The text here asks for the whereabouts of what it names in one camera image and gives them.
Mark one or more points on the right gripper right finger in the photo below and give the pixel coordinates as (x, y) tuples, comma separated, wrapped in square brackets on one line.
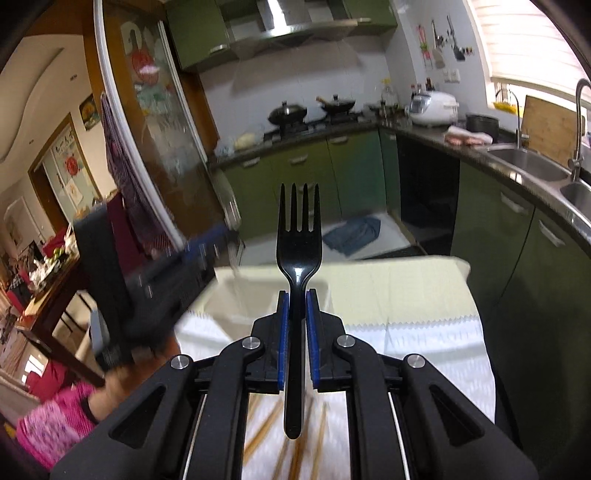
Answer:
[(406, 419)]

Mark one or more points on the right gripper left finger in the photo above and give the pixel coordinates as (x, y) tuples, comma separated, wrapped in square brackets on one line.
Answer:
[(188, 420)]

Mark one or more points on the black plastic fork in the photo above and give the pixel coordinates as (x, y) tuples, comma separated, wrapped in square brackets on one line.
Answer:
[(299, 256)]

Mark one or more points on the wooden chopstick red end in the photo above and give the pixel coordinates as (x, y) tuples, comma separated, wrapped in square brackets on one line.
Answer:
[(316, 462), (301, 442)]

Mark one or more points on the steel kitchen faucet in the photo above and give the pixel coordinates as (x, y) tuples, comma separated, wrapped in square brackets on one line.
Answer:
[(575, 163)]

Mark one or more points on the person left hand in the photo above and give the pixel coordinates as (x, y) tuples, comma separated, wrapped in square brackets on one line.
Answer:
[(121, 382)]

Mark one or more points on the white plastic utensil holder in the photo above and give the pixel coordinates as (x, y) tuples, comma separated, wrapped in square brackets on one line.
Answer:
[(237, 297)]

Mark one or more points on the white patterned table cloth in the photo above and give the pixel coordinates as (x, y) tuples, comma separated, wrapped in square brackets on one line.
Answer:
[(403, 306)]

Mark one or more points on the checkered apron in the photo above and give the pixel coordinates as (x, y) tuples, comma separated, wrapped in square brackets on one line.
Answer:
[(144, 224)]

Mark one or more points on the blue cloth on floor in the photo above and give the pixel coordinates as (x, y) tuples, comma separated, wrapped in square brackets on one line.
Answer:
[(353, 236)]

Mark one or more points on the black wok with lid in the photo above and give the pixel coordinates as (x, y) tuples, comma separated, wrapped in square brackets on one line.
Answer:
[(287, 114)]

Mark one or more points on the steel double sink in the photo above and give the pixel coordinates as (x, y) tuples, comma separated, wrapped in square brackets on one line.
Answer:
[(550, 175)]

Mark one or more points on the black pan with lid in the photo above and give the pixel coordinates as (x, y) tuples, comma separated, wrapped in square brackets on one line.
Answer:
[(336, 106)]

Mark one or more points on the pink folded towel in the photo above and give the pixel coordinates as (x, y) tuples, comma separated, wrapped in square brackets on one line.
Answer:
[(460, 137)]

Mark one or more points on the white rice cooker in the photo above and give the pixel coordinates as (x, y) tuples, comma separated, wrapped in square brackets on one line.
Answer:
[(433, 108)]

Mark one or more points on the steel range hood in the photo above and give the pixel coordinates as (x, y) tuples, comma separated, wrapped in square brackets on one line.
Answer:
[(255, 27)]

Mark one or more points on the wooden cutting board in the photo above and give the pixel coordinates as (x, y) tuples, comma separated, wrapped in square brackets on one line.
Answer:
[(549, 129)]

